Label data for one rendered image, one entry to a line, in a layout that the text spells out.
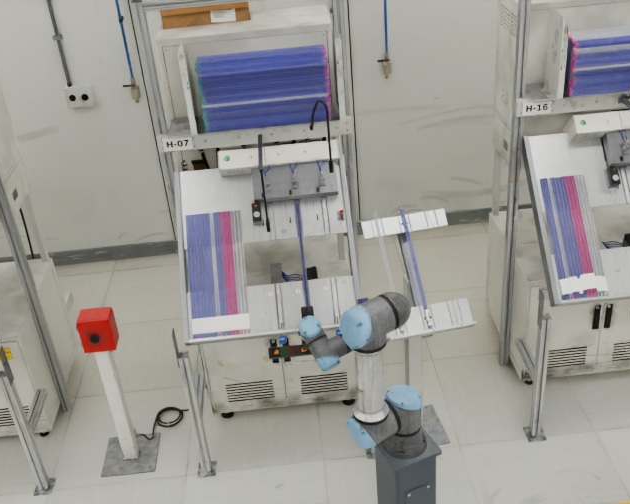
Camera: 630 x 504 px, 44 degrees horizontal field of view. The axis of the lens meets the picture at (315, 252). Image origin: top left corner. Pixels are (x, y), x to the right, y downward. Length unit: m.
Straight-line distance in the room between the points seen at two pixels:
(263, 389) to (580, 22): 2.08
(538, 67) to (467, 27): 1.33
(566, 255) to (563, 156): 0.43
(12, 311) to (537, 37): 2.55
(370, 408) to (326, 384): 1.13
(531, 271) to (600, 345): 0.51
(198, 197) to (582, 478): 1.95
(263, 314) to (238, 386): 0.65
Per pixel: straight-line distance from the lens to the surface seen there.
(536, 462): 3.52
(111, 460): 3.70
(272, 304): 3.04
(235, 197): 3.17
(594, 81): 3.30
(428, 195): 5.01
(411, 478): 2.77
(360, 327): 2.25
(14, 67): 4.79
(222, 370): 3.53
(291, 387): 3.60
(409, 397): 2.60
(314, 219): 3.12
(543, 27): 3.37
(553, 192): 3.28
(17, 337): 3.55
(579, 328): 3.70
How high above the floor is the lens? 2.51
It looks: 31 degrees down
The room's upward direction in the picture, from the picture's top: 5 degrees counter-clockwise
